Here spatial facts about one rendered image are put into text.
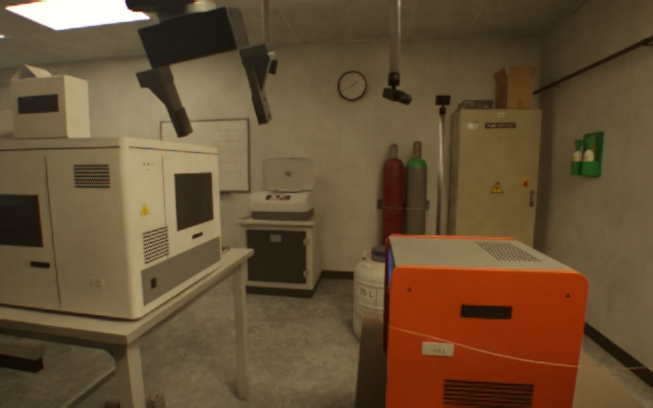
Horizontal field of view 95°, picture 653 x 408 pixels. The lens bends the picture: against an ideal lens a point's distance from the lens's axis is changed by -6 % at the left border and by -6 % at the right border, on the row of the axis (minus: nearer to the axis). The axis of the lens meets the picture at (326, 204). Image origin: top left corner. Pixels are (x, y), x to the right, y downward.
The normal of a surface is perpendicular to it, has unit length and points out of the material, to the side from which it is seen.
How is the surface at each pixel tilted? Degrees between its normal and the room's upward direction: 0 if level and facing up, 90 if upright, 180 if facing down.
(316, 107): 90
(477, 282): 90
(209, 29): 113
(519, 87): 90
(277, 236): 90
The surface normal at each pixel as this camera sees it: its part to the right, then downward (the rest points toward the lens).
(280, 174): -0.14, 0.36
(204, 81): -0.14, 0.11
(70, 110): 0.99, 0.02
